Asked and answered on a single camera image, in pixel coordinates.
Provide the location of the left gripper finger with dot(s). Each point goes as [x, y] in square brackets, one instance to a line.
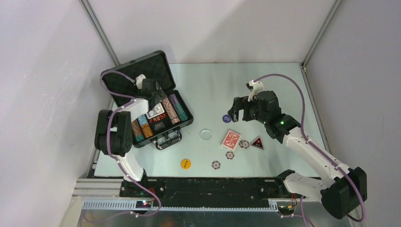
[153, 101]
[160, 93]

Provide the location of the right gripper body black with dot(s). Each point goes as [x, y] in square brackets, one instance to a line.
[246, 109]

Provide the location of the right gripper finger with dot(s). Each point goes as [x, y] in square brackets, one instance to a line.
[233, 112]
[246, 108]

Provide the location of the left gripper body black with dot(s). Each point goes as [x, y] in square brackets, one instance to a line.
[155, 97]

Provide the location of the black poker set case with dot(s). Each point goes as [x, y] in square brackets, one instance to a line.
[150, 78]

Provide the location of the red playing card deck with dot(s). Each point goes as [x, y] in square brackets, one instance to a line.
[231, 140]

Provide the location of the black triangular all-in marker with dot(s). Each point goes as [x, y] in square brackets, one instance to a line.
[257, 143]

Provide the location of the blue playing card deck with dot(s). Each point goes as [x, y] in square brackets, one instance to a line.
[156, 111]

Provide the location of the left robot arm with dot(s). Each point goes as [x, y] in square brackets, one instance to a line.
[114, 133]

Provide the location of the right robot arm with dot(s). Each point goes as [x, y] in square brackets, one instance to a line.
[340, 189]

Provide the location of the blue small blind button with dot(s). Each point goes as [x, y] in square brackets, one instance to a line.
[226, 118]

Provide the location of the pink brown chip stack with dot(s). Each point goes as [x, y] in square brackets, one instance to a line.
[170, 111]

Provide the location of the purple chip stack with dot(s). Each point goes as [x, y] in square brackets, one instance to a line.
[174, 100]

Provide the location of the key in plastic bag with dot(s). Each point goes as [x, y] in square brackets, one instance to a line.
[159, 125]

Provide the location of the poker chip near triangle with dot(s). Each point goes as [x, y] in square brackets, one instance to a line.
[244, 144]

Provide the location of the orange blue chip stack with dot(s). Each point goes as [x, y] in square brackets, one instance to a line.
[145, 127]

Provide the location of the clear round dealer button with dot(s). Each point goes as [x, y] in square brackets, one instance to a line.
[205, 134]

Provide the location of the brown teal chip stack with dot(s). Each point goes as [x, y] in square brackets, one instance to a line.
[137, 132]

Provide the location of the poker chip middle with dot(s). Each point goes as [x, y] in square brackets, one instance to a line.
[229, 155]

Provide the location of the poker chip lower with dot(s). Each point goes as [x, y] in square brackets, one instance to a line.
[216, 165]

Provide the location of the yellow round button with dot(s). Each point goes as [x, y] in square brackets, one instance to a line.
[185, 163]

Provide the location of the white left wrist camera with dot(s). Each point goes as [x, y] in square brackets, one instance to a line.
[139, 79]

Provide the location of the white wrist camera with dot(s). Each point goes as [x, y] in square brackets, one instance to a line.
[139, 79]
[255, 87]

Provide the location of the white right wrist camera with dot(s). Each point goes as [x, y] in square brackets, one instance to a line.
[255, 87]

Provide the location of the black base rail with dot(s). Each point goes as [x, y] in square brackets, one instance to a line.
[202, 192]

